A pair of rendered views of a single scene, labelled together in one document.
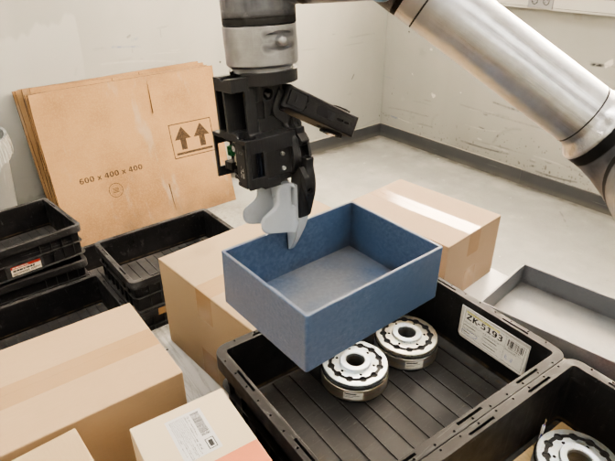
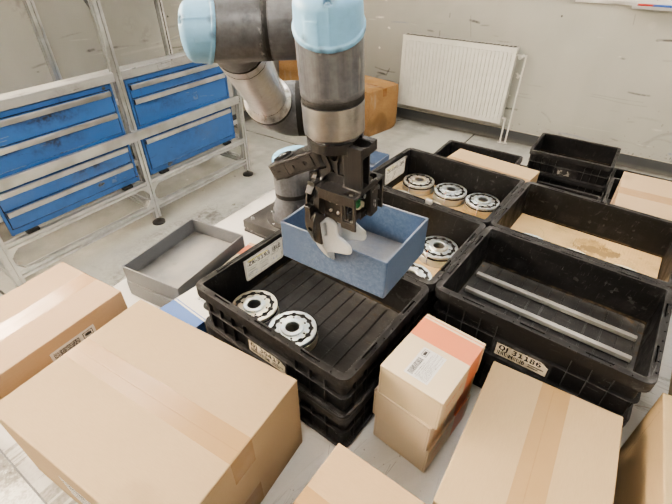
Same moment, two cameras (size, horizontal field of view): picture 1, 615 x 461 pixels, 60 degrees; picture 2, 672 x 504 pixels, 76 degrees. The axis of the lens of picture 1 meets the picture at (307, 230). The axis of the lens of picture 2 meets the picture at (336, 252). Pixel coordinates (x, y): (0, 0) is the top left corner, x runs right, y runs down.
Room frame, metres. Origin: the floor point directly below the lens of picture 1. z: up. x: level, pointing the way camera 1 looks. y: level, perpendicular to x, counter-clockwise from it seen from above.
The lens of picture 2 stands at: (0.72, 0.54, 1.52)
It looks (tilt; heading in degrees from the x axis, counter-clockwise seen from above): 37 degrees down; 253
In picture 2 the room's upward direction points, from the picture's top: straight up
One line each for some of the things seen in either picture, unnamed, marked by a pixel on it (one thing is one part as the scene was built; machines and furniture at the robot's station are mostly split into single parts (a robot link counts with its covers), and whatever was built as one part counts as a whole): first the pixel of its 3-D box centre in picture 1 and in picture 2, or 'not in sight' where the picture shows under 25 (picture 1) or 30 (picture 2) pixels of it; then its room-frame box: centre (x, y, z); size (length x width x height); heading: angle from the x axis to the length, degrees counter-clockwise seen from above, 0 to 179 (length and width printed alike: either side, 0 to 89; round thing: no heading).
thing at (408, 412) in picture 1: (385, 384); (312, 307); (0.57, -0.11, 0.87); 0.40 x 0.30 x 0.11; 126
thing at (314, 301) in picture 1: (332, 273); (354, 237); (0.51, -0.03, 1.10); 0.20 x 0.15 x 0.07; 130
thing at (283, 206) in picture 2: not in sight; (294, 202); (0.49, -0.68, 0.80); 0.15 x 0.15 x 0.10
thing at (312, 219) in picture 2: not in sight; (319, 215); (0.59, 0.04, 1.20); 0.05 x 0.02 x 0.09; 38
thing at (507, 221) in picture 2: not in sight; (579, 245); (-0.15, -0.14, 0.87); 0.40 x 0.30 x 0.11; 126
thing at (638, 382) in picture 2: not in sight; (552, 292); (0.10, 0.04, 0.92); 0.40 x 0.30 x 0.02; 126
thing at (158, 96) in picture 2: not in sight; (188, 113); (0.83, -2.29, 0.60); 0.72 x 0.03 x 0.56; 39
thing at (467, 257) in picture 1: (418, 237); (43, 339); (1.16, -0.28, 0.78); 0.30 x 0.22 x 0.16; 43
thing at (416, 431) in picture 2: not in sight; (423, 392); (0.41, 0.11, 0.81); 0.16 x 0.12 x 0.07; 31
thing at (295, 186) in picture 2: not in sight; (293, 169); (0.49, -0.69, 0.91); 0.13 x 0.12 x 0.14; 165
